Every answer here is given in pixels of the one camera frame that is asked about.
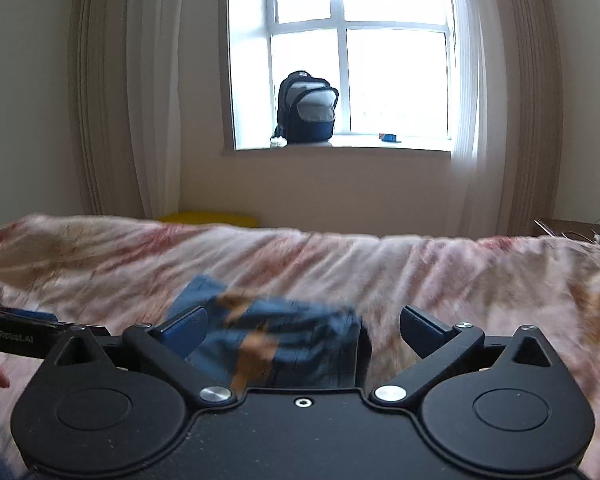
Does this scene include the white framed window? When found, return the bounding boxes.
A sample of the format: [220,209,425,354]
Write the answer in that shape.
[225,0,453,153]

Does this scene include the beige curtain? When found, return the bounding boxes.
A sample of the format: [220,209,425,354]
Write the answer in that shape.
[445,0,564,238]
[69,0,183,219]

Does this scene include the blue pants with orange print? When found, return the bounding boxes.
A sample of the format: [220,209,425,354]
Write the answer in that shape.
[166,275,372,393]

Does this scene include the pink floral bed cover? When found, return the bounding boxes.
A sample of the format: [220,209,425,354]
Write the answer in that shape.
[0,216,600,479]

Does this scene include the dark wooden nightstand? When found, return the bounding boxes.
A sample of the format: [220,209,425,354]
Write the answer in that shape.
[532,219,600,245]

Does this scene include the beige left curtain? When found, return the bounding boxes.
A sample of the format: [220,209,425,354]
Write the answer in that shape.
[69,0,183,219]

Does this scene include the beige right curtain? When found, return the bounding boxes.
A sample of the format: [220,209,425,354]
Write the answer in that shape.
[445,0,564,238]

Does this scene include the dark blue grey backpack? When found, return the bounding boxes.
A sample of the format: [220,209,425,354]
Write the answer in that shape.
[272,70,339,144]

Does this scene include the yellow object behind bed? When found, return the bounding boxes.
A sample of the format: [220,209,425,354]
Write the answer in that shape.
[159,211,260,229]

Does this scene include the small blue box on sill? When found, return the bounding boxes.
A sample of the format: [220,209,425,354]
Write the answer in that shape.
[379,133,398,143]

